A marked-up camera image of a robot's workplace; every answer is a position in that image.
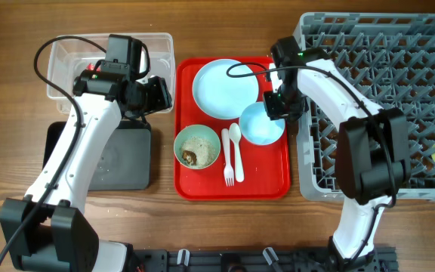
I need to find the light blue bowl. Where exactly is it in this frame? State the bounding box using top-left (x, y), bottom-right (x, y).
top-left (239, 102), bottom-right (285, 146)

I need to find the red snack wrapper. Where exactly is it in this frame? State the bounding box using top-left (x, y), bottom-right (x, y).
top-left (86, 63), bottom-right (97, 71)

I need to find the white plastic spoon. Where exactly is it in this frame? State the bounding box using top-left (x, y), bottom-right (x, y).
top-left (229, 123), bottom-right (245, 182)

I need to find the light blue plate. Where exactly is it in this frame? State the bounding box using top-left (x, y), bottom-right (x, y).
top-left (192, 59), bottom-right (259, 120)

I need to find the white plastic fork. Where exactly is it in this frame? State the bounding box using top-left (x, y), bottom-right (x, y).
top-left (221, 128), bottom-right (235, 187)

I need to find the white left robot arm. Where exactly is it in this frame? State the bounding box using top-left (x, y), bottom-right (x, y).
top-left (0, 70), bottom-right (171, 271)

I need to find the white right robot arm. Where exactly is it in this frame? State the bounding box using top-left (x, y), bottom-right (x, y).
top-left (264, 45), bottom-right (411, 271)

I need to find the grey dishwasher rack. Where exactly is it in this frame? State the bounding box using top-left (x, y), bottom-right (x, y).
top-left (294, 12), bottom-right (435, 201)

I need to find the black tray bin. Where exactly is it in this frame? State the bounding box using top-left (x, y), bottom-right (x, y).
top-left (42, 119), bottom-right (153, 191)

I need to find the green bowl with rice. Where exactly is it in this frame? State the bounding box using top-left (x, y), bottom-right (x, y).
top-left (174, 125), bottom-right (221, 170)

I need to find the red serving tray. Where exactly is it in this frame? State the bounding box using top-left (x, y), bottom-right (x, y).
top-left (174, 57), bottom-right (291, 201)

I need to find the clear plastic bin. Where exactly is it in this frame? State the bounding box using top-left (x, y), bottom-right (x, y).
top-left (47, 32), bottom-right (175, 114)

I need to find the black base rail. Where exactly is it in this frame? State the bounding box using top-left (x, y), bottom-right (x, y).
top-left (130, 246), bottom-right (398, 272)

